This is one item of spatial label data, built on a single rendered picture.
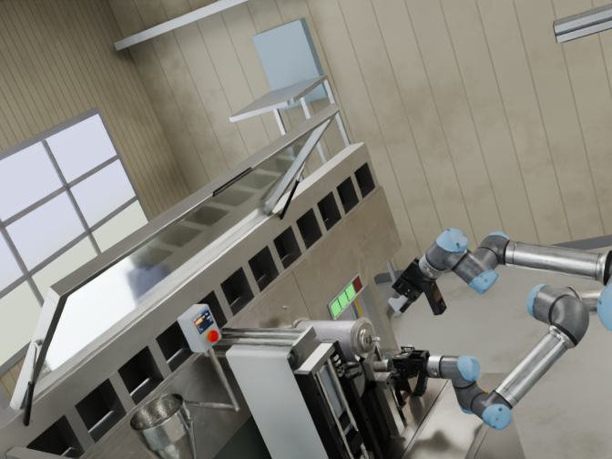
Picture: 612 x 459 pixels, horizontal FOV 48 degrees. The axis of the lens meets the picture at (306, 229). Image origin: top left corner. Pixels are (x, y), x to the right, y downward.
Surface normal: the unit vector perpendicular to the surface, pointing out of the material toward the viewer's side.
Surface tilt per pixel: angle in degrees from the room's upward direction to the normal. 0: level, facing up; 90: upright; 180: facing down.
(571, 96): 90
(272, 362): 90
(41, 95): 90
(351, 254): 90
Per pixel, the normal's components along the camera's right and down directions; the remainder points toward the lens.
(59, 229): 0.88, -0.18
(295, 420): -0.52, 0.45
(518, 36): -0.33, 0.42
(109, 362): 0.78, -0.08
